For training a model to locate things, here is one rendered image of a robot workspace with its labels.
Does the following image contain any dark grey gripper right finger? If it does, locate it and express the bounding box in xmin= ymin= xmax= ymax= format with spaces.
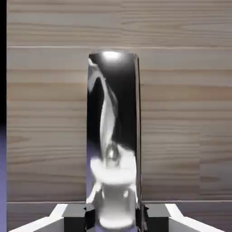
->
xmin=139 ymin=203 xmax=226 ymax=232

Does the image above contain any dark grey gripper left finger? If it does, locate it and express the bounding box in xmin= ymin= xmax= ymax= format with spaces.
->
xmin=8 ymin=203 xmax=95 ymax=232

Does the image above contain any light wood cabinet door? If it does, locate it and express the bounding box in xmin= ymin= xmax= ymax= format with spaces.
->
xmin=6 ymin=46 xmax=232 ymax=203
xmin=6 ymin=200 xmax=232 ymax=232

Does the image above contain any shiny dark curved metal handle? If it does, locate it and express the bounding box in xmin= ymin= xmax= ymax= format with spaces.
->
xmin=86 ymin=51 xmax=143 ymax=232

